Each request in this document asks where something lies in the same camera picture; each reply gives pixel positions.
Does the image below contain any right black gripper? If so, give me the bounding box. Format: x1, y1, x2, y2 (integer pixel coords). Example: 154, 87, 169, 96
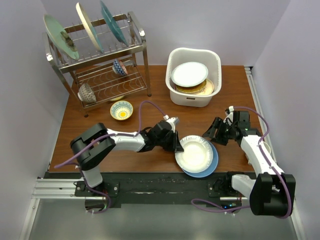
202, 117, 237, 146

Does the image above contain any white scalloped plate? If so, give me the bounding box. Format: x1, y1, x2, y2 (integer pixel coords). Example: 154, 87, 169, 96
171, 61, 209, 88
175, 135, 214, 173

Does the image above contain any green cream leaf plate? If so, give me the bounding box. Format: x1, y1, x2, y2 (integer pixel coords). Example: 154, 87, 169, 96
190, 78, 214, 96

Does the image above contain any blue plate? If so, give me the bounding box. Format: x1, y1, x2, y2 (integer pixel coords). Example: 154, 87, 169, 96
182, 141, 219, 178

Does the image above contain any woven bamboo tray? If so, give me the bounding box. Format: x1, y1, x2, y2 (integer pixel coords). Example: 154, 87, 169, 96
174, 79, 207, 94

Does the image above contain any yellow black patterned plate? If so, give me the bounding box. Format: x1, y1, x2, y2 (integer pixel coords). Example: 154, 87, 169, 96
174, 85, 202, 94

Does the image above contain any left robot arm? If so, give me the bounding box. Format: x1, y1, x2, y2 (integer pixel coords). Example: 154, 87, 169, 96
70, 117, 184, 196

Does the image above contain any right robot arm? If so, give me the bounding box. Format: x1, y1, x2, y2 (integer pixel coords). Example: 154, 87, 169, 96
202, 106, 296, 219

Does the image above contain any white plastic bin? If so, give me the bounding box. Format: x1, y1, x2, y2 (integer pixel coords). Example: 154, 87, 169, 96
165, 47, 222, 108

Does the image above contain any white paper cup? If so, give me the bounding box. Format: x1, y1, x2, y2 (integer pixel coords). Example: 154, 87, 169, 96
246, 142, 273, 166

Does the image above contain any small teal patterned bowl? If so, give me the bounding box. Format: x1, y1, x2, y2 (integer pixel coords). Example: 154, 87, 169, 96
110, 100, 134, 121

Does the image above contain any blue zigzag patterned bowl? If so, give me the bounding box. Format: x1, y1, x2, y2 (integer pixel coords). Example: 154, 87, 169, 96
112, 58, 128, 77

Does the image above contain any grey patterned bowl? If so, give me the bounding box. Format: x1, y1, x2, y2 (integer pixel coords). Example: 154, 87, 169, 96
77, 83, 97, 104

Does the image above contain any steel two-tier dish rack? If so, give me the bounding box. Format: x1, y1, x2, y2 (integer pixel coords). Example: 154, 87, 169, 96
42, 11, 152, 117

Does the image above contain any dark teal plate in rack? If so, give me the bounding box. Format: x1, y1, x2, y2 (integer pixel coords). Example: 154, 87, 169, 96
99, 0, 129, 47

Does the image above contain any cream rimmed teal plate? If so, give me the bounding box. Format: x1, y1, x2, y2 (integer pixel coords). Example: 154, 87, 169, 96
75, 2, 104, 53

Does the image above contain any light green plate in rack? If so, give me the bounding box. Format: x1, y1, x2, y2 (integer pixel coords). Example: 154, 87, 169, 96
43, 14, 79, 60

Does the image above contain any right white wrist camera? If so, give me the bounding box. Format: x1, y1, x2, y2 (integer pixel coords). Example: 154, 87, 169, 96
223, 105, 235, 125

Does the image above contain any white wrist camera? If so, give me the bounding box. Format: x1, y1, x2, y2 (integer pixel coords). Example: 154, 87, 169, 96
223, 105, 235, 125
163, 115, 180, 132

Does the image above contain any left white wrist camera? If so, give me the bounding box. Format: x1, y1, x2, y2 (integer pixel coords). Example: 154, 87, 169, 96
163, 115, 180, 132

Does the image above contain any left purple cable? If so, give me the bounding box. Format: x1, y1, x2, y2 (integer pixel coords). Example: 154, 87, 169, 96
54, 100, 170, 215

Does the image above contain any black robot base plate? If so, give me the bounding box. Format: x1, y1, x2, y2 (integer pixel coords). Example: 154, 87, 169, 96
74, 171, 253, 210

